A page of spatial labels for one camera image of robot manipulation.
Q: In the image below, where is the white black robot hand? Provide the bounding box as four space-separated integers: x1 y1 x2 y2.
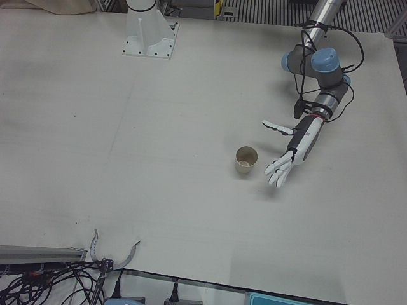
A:
261 114 326 189

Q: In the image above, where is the round paper cup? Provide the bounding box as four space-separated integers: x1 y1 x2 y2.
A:
234 146 259 175

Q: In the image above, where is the black ribbed floor mat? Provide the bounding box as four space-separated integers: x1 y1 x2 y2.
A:
171 0 407 36

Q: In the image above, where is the teal plastic box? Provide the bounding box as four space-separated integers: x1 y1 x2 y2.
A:
246 292 407 305

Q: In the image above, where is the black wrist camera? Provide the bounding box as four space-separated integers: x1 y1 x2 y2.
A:
294 98 314 120

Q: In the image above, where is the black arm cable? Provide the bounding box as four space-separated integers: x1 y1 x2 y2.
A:
294 19 366 123

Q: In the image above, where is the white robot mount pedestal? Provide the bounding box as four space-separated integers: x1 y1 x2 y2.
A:
121 0 181 60

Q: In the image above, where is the aluminium profile rail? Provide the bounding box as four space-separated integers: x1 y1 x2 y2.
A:
0 244 88 264

